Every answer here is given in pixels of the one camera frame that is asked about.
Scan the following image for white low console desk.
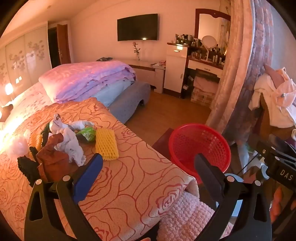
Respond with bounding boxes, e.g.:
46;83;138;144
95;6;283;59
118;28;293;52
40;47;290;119
126;59;166;90

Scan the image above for green snack wrapper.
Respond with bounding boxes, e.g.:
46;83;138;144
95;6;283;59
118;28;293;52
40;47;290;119
76;126;97;142

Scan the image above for rose in glass vase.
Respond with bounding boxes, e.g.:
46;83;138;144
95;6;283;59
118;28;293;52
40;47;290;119
132;42;141;61

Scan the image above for person's right hand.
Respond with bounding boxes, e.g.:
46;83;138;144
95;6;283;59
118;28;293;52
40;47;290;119
269;185;285;224

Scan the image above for clear plastic bag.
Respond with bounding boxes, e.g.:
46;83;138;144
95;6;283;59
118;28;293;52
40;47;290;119
9;136;30;156

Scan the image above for brown wooden door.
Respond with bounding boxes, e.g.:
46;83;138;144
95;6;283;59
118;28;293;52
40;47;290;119
57;24;72;67

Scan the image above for white twisted tissue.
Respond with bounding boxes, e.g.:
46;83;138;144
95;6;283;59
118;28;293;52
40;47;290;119
69;120;93;131

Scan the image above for grey bed bench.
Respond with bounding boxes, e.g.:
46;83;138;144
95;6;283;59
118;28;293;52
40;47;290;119
107;81;151;124

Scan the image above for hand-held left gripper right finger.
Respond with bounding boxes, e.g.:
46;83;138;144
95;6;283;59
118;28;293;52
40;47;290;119
194;153;272;241

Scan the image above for round white makeup mirror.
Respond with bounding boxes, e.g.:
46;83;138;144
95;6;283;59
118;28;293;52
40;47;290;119
201;35;217;61

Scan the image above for orange foam fruit net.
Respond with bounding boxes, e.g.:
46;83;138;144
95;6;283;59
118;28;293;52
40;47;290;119
30;134;44;149

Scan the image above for white vanity table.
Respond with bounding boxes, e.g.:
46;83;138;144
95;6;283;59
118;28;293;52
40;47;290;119
186;57;225;77

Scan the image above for red plastic mesh basket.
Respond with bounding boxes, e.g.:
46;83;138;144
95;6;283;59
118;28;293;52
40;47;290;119
168;123;232;176

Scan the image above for floral sliding wardrobe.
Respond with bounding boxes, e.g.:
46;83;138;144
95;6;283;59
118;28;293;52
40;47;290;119
0;24;52;105

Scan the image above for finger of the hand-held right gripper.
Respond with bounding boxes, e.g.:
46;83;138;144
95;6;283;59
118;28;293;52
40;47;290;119
255;136;296;166

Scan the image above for stool with folded cloths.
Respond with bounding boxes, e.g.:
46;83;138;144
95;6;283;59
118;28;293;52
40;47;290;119
191;68;220;107

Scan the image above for row of cosmetic bottles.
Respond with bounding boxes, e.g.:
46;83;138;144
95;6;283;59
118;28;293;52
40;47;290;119
174;34;226;65

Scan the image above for black plastic bag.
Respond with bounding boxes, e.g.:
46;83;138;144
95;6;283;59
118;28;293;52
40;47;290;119
17;146;41;188

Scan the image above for yellow foam fruit net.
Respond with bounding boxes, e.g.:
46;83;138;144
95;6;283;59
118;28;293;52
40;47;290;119
95;128;119;161

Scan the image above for wooden chair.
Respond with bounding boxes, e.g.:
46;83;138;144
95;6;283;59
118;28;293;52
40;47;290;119
254;93;296;139

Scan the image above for white cabinet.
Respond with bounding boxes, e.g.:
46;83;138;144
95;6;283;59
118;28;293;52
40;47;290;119
164;44;189;94

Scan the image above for white tissue paper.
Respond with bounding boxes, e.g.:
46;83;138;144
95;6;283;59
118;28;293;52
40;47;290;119
57;127;86;166

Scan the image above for folded light blue quilt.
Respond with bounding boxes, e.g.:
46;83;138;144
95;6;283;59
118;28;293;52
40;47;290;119
94;81;135;109

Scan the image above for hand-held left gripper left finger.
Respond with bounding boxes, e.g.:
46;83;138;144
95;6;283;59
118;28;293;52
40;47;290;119
24;153;104;241

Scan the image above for brown paper bag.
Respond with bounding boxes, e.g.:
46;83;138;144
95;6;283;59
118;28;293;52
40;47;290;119
36;134;70;183

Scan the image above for dark wooden stool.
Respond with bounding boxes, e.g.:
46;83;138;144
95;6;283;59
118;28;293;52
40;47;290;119
151;127;185;163

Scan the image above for pink patterned curtain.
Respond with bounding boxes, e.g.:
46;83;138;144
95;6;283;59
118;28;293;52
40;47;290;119
206;0;278;139

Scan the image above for folded pink quilt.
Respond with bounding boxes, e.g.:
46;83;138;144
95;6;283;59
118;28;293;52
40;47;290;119
38;60;136;105

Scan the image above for wall mounted black television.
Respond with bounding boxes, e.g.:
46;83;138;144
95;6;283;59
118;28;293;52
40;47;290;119
117;13;159;42

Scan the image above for red framed vanity mirror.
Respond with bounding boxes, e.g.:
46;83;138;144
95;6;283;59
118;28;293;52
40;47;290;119
194;9;231;56

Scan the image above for pink fluffy towel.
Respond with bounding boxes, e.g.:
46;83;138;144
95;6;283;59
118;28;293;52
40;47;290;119
157;185;234;241

